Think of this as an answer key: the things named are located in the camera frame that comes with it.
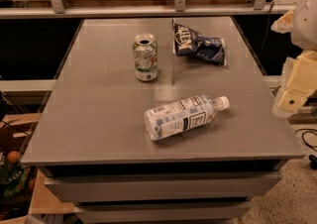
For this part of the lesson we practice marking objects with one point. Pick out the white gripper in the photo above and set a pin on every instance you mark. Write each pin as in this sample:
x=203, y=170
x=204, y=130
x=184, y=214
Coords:
x=305, y=23

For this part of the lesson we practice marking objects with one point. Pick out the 7up soda can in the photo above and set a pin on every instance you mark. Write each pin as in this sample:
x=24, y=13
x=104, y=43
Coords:
x=145, y=52

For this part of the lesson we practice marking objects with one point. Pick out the dark blue chip bag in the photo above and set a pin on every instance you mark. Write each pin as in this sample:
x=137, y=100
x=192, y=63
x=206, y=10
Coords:
x=188, y=42

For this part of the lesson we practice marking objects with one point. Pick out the clear plastic water bottle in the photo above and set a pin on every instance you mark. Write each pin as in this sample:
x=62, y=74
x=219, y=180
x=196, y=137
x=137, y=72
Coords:
x=183, y=115

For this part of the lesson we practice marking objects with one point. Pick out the grey drawer cabinet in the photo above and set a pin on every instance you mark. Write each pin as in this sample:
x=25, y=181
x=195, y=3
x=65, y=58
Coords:
x=166, y=197

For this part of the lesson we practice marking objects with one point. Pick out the orange fruit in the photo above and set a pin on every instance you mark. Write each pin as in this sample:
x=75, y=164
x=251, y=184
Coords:
x=13, y=157

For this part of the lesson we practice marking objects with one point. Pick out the green snack package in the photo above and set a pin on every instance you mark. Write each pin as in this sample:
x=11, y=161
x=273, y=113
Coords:
x=12, y=179

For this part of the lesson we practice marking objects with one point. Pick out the metal shelf rail frame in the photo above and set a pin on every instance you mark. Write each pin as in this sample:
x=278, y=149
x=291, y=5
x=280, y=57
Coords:
x=28, y=9

